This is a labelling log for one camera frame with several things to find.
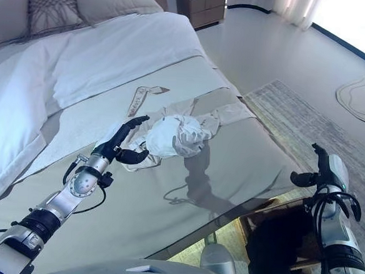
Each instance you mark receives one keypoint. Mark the patterned decorative pillow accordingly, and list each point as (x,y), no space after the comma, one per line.
(53,12)

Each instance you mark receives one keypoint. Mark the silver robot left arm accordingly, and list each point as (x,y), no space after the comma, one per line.
(62,200)

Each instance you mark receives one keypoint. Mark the silver robot right leg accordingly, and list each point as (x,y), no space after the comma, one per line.
(219,262)

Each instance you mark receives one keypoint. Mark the small outlined floor mat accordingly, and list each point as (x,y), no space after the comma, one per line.
(364,96)

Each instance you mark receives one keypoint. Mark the grey striped rug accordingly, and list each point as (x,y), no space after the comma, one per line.
(311,127)

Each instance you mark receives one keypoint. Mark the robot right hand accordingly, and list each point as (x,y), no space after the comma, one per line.
(333,172)

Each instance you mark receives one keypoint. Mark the beige bedspread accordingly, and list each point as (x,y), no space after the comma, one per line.
(133,218)

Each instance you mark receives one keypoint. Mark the grey robot torso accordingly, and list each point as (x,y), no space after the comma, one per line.
(113,271)

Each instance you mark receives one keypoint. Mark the brown wooden nightstand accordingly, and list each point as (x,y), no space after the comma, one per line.
(204,7)

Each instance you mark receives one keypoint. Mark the brown wicker basket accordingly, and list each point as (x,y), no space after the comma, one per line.
(258,214)

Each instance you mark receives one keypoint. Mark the white sheer curtain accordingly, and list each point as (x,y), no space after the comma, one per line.
(288,8)

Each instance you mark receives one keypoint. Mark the black garment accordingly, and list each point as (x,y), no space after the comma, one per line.
(278,244)

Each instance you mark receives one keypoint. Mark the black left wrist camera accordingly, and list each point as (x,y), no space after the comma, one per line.
(106,179)

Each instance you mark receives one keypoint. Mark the beige garment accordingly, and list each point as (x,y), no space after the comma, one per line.
(224,115)

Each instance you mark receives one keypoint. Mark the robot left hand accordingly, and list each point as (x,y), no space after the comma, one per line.
(110,144)

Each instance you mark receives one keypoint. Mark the white textured coverlet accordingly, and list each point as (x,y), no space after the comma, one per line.
(180,77)

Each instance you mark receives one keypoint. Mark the beige patterned fabric belt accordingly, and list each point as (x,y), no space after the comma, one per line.
(140,96)

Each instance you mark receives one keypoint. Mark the upholstered bed base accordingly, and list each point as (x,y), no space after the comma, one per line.
(194,238)

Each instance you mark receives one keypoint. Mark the white duvet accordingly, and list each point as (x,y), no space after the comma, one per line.
(97,55)

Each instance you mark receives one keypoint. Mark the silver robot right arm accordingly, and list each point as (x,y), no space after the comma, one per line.
(341,239)

